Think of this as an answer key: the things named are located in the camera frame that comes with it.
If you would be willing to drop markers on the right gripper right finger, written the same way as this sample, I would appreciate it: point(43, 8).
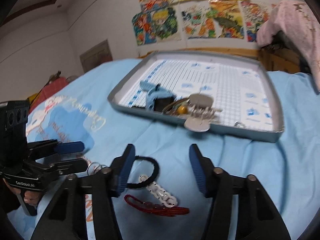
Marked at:
point(258, 217)

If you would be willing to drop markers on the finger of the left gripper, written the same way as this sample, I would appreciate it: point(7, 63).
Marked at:
point(63, 167)
point(67, 147)

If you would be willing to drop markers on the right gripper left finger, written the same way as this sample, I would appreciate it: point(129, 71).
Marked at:
point(65, 215)

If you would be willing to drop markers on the beige claw hair clip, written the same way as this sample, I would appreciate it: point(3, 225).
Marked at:
point(201, 113)

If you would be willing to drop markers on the beaded keychain charm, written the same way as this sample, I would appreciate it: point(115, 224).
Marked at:
point(178, 107)

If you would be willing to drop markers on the person's left hand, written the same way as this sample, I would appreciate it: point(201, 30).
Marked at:
point(30, 197)

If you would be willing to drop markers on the light blue cartoon bedsheet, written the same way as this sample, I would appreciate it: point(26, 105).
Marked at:
point(287, 169)

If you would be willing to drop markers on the red checkered cloth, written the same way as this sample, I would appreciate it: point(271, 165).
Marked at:
point(46, 92)

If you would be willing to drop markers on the brown wooden door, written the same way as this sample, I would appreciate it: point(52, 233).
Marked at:
point(96, 56)

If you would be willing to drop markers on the grey shallow tray box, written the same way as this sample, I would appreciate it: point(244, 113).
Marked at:
point(204, 92)

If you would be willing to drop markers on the wooden bed headboard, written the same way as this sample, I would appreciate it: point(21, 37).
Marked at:
point(281, 59)

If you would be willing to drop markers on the pink floral blanket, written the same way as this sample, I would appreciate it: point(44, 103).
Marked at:
point(298, 23)

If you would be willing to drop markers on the children's drawings on wall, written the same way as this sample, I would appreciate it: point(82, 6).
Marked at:
point(165, 20)

